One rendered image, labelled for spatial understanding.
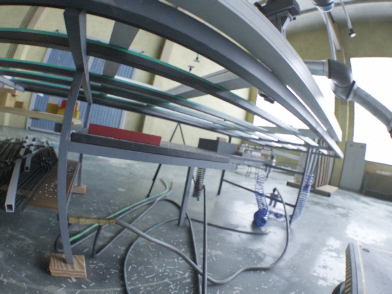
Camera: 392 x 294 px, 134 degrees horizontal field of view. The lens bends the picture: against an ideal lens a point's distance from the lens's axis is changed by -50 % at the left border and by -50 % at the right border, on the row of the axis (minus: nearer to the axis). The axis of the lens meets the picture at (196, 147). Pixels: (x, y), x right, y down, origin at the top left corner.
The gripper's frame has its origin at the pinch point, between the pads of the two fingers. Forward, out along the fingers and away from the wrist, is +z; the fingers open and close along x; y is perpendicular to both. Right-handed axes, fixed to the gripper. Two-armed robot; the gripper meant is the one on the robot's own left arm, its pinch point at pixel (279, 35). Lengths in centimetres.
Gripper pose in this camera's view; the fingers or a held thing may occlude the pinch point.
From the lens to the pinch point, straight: 50.3
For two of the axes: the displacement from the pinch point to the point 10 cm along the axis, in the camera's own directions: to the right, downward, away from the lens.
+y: -8.1, -1.4, -5.7
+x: 5.6, 1.3, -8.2
